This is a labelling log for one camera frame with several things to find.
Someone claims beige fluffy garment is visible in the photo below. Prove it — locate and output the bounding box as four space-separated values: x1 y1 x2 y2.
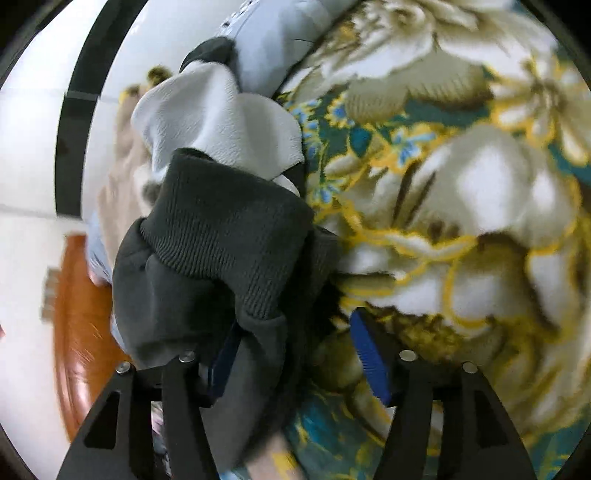
96 85 153 269

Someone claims grey-blue floral duvet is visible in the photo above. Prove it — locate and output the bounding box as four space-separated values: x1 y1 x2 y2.
86 1 352 285

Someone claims white black wardrobe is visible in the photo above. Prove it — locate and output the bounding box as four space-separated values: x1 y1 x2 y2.
1 1 239 218

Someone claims orange wooden headboard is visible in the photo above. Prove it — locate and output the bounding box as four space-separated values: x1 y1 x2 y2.
53 234 128 439

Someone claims blue floral bed blanket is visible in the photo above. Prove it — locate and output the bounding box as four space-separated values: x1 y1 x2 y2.
230 0 591 480

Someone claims dark grey cartoon hoodie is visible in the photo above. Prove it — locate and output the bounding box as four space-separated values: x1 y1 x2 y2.
112 149 341 471

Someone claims white black garment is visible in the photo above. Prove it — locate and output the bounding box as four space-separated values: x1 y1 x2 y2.
131 37 304 196

